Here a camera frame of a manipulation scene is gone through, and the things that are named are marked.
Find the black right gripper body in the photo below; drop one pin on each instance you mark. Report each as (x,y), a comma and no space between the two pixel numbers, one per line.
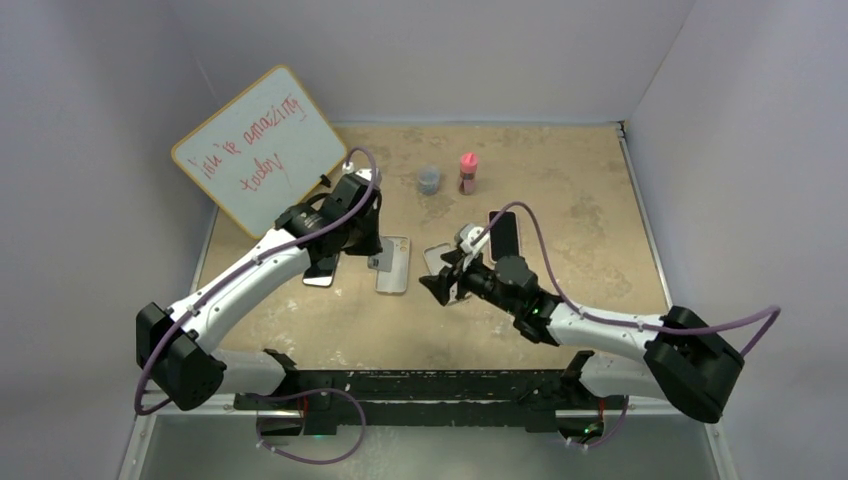
(479,279)

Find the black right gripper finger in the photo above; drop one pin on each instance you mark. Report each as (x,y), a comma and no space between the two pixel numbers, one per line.
(441,287)
(455,258)

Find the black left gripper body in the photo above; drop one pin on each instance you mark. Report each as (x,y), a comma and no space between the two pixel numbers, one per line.
(364,234)

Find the beige phone case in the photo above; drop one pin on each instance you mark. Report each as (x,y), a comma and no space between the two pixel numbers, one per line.
(436,265)

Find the white phone case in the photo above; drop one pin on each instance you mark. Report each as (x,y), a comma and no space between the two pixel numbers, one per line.
(392,265)

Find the phone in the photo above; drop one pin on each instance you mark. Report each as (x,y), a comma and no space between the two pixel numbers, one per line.
(322,273)
(505,237)

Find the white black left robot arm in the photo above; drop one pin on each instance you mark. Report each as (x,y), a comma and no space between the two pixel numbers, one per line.
(178,347)

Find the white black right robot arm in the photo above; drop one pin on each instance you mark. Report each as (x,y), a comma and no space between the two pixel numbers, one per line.
(668,357)

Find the clear plastic cup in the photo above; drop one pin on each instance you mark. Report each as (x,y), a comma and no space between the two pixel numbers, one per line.
(428,180)

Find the pink capped marker jar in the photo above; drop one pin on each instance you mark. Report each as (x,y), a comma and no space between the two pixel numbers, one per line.
(468,169)

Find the yellow framed whiteboard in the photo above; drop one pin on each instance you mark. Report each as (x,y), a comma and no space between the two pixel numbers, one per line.
(261,153)

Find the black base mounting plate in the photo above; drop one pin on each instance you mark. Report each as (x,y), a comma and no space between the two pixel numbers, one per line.
(536,400)

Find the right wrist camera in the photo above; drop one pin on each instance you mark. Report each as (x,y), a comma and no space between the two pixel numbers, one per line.
(471,241)

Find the aluminium table edge rail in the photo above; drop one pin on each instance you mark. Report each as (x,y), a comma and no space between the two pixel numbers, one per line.
(620,129)

